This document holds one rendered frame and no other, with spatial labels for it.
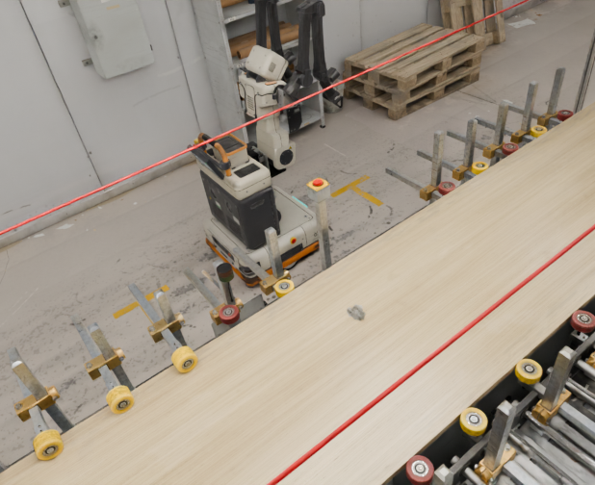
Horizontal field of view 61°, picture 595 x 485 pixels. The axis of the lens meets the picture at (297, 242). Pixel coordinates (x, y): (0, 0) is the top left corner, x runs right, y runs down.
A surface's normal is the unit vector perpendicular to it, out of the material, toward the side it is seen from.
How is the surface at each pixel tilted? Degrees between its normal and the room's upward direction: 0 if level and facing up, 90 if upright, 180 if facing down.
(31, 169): 90
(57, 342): 0
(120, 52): 90
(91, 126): 90
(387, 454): 0
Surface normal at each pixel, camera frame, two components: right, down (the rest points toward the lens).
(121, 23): 0.59, 0.47
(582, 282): -0.11, -0.75
